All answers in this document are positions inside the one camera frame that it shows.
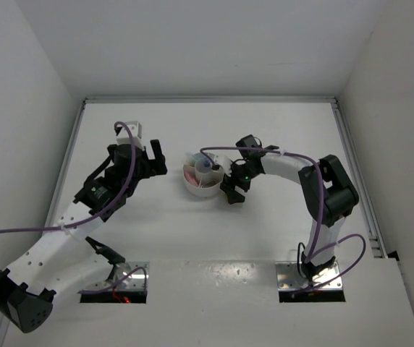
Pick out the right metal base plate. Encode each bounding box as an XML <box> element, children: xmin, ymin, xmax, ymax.
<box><xmin>275</xmin><ymin>261</ymin><xmax>343</xmax><ymax>292</ymax></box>

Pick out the pink highlighter marker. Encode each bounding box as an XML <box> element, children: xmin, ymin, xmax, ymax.
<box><xmin>184</xmin><ymin>171</ymin><xmax>198</xmax><ymax>187</ymax></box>

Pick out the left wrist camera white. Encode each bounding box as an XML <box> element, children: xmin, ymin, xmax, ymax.
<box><xmin>114</xmin><ymin>121</ymin><xmax>145</xmax><ymax>150</ymax></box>

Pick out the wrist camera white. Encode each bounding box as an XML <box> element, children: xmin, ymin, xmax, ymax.
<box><xmin>208</xmin><ymin>153</ymin><xmax>232</xmax><ymax>176</ymax></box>
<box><xmin>114</xmin><ymin>121</ymin><xmax>145</xmax><ymax>150</ymax></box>

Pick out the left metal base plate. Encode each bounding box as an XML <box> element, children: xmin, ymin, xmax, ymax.
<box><xmin>80</xmin><ymin>261</ymin><xmax>150</xmax><ymax>295</ymax></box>

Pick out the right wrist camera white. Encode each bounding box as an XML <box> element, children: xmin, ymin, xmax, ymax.
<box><xmin>208</xmin><ymin>153</ymin><xmax>232</xmax><ymax>176</ymax></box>

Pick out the blue highlighter marker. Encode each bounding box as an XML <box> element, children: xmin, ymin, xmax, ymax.
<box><xmin>185</xmin><ymin>153</ymin><xmax>204</xmax><ymax>166</ymax></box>

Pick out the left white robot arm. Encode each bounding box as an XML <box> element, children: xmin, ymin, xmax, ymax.
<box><xmin>0</xmin><ymin>140</ymin><xmax>167</xmax><ymax>333</ymax></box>

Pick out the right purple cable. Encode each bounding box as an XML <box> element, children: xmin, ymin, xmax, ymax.
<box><xmin>199</xmin><ymin>145</ymin><xmax>367</xmax><ymax>290</ymax></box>

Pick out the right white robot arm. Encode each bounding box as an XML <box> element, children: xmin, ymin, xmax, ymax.
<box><xmin>217</xmin><ymin>134</ymin><xmax>359</xmax><ymax>280</ymax></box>

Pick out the white round divided organizer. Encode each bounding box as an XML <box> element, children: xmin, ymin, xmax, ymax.
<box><xmin>182</xmin><ymin>153</ymin><xmax>224</xmax><ymax>198</ymax></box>

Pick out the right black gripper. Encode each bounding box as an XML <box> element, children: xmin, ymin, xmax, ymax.
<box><xmin>220</xmin><ymin>160</ymin><xmax>260</xmax><ymax>205</ymax></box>

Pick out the metal base plate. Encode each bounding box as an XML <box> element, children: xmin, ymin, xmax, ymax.
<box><xmin>275</xmin><ymin>261</ymin><xmax>343</xmax><ymax>292</ymax></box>
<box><xmin>80</xmin><ymin>261</ymin><xmax>150</xmax><ymax>295</ymax></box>

